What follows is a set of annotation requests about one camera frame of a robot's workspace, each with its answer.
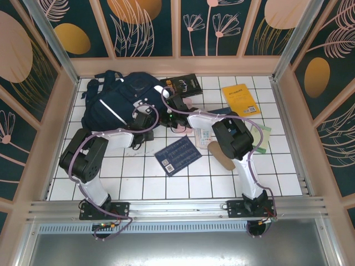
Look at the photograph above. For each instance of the pink pencil case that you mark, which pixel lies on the pink pencil case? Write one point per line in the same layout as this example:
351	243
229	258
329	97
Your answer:
189	103

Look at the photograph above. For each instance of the blue book with text list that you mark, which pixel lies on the blue book with text list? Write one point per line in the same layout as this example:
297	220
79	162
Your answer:
177	155

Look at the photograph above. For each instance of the black book gold print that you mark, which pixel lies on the black book gold print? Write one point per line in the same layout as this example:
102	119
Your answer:
188	84

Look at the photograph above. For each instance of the navy blue backpack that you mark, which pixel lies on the navy blue backpack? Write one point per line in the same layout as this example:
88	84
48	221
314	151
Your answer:
116	97

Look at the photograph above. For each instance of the brown felt glasses case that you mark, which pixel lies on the brown felt glasses case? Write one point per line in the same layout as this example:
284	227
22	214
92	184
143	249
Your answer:
219	155

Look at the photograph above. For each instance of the pale green notebook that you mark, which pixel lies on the pale green notebook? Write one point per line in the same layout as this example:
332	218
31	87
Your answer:
263	138

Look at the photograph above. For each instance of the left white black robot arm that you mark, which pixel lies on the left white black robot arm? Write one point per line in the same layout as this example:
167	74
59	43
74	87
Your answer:
97	191

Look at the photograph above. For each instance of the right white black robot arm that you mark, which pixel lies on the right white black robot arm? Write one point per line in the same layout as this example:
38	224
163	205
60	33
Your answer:
247	177

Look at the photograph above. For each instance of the vented metal strip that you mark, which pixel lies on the vented metal strip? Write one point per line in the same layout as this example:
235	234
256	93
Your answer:
180	227

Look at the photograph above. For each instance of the grey metal sheet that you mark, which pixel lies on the grey metal sheet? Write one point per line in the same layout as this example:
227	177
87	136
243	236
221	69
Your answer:
180	249

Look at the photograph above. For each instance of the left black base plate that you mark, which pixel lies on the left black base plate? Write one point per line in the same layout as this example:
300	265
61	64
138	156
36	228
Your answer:
120	209

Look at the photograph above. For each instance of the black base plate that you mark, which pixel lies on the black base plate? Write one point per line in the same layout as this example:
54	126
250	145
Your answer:
120	209
235	209

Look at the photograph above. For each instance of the aluminium front rail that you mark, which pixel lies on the aluminium front rail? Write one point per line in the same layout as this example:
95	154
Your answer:
180	207

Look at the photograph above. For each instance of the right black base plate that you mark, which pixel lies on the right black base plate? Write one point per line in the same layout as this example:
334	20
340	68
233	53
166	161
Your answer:
235	209

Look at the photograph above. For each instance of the aluminium side rail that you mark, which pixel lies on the aluminium side rail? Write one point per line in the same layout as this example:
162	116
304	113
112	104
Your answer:
291	138

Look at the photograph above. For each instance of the aluminium corner post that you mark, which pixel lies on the aluminium corner post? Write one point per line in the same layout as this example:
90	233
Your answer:
55	47
294	44

